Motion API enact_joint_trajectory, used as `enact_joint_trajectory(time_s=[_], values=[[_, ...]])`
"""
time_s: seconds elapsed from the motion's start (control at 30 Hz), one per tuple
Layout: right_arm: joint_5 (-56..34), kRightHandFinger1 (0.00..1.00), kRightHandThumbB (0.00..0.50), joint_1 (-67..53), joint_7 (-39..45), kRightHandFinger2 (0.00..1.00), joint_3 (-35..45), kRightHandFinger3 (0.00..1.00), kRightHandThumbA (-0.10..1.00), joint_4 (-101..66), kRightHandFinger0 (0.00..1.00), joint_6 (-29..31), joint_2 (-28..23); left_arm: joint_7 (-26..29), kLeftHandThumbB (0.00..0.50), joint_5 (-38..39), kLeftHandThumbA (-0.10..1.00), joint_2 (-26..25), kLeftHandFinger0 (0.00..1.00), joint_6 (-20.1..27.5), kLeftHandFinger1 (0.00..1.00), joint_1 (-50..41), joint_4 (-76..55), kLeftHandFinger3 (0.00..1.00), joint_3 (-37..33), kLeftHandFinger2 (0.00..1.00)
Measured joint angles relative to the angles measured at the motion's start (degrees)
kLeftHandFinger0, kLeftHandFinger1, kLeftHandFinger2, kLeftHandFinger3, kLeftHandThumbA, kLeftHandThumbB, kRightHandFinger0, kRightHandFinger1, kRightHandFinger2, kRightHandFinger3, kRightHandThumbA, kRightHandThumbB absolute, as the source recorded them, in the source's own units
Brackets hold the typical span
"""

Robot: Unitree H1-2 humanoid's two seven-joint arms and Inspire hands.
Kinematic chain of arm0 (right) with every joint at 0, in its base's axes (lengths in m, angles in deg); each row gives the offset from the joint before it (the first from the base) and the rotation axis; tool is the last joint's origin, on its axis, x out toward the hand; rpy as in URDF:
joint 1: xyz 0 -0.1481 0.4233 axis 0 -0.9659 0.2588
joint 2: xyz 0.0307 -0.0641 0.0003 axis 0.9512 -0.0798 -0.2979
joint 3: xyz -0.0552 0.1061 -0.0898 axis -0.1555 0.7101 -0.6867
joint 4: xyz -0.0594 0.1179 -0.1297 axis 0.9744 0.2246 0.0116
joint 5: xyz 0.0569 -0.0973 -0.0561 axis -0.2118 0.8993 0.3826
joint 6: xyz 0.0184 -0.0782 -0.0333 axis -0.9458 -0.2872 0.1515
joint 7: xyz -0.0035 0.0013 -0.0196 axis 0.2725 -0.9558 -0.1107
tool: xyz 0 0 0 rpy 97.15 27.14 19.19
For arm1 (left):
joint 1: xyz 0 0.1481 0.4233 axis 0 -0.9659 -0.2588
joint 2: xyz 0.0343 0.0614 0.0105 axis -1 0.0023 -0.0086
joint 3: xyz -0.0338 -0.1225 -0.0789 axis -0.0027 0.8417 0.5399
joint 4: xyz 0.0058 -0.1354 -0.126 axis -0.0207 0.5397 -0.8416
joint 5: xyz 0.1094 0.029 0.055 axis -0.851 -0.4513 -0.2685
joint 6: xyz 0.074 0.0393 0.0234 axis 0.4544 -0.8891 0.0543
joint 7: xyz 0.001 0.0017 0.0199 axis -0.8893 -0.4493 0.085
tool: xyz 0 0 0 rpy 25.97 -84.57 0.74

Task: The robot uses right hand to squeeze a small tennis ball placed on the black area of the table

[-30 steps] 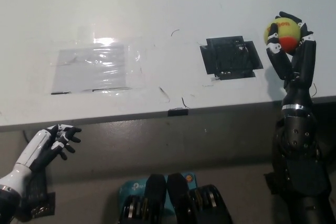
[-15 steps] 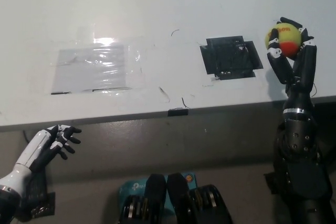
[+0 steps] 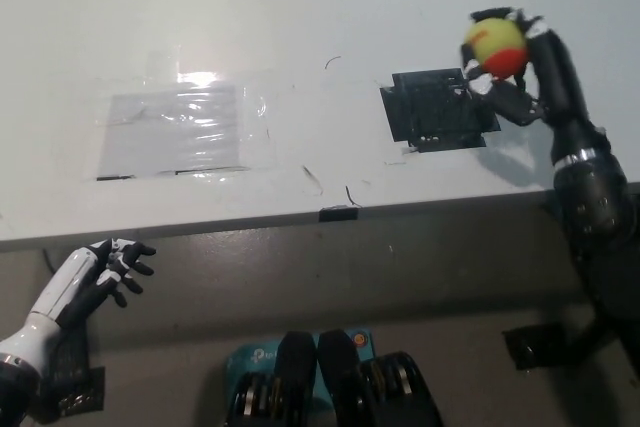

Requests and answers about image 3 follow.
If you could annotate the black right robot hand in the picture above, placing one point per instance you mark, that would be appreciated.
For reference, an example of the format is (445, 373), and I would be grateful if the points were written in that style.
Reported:
(555, 82)

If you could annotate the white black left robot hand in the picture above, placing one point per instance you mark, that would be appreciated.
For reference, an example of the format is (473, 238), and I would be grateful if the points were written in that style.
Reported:
(70, 279)

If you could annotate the yellow orange tennis ball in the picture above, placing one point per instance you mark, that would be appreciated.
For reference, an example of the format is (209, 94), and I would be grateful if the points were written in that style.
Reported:
(495, 44)

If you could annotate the black tape patch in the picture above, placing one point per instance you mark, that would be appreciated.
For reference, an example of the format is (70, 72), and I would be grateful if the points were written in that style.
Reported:
(425, 107)

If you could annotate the clear plastic sheet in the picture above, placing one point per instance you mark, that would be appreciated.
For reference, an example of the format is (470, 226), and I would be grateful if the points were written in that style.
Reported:
(170, 132)

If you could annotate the teal router box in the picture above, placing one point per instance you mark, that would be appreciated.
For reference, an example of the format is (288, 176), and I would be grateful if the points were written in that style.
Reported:
(252, 359)

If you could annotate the clear plastic tape film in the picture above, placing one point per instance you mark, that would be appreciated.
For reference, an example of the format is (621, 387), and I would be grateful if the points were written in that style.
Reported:
(255, 107)

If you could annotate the small black tape strip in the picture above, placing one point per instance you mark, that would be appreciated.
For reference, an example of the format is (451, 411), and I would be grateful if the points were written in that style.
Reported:
(337, 214)

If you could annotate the black angled bar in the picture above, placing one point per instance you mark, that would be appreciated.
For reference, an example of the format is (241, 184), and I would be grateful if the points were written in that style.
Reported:
(587, 342)

